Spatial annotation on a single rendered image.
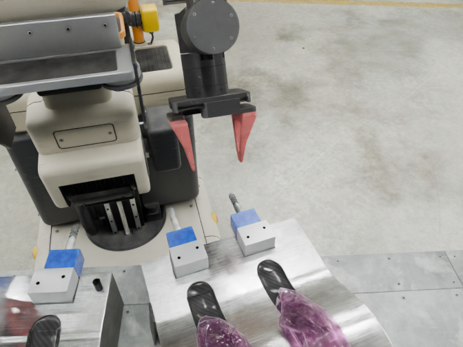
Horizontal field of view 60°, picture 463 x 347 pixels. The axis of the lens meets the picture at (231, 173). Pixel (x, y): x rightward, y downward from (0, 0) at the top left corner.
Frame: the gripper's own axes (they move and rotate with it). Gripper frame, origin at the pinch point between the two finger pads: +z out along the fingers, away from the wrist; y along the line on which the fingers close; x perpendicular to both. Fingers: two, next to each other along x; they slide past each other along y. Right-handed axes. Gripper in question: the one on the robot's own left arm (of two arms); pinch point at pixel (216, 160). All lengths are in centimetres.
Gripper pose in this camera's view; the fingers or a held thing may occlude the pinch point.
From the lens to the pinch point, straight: 56.5
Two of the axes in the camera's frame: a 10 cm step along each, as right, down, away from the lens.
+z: 1.2, 9.4, 3.1
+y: 9.6, -1.8, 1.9
